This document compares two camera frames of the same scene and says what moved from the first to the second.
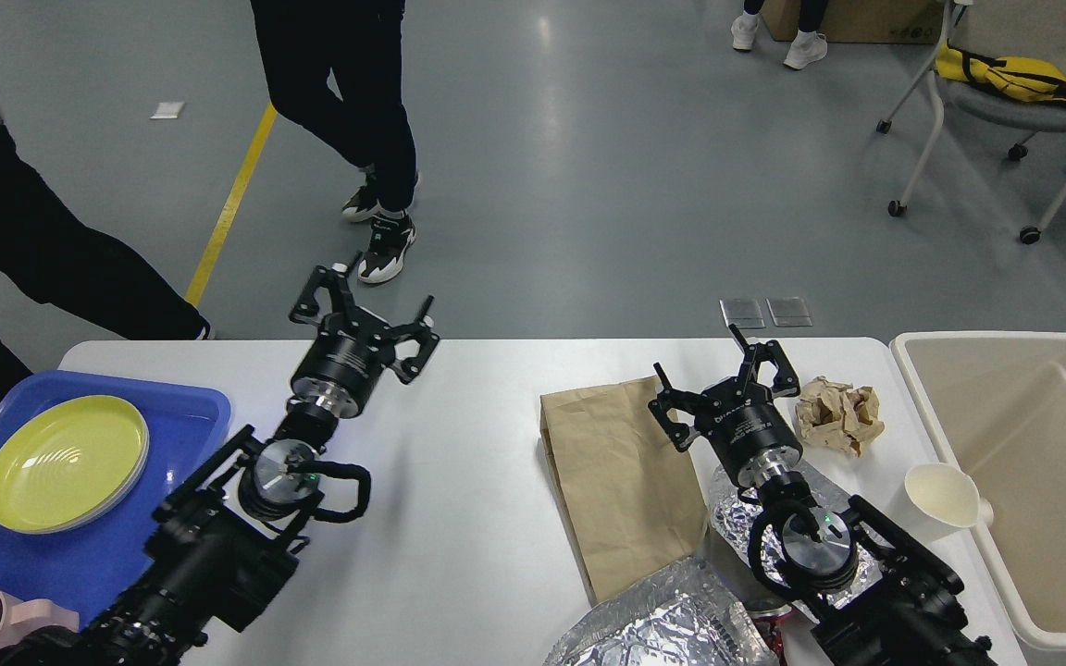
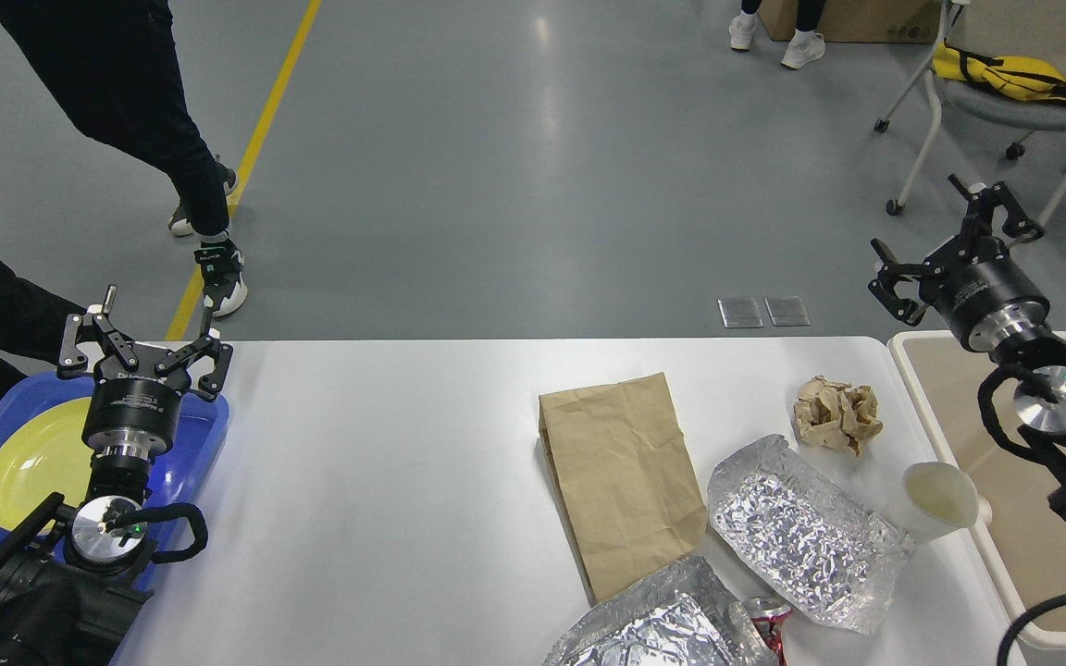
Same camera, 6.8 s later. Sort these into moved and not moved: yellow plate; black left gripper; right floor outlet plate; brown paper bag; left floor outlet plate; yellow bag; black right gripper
Moved: black left gripper; black right gripper
Not moved: yellow bag; brown paper bag; left floor outlet plate; right floor outlet plate; yellow plate
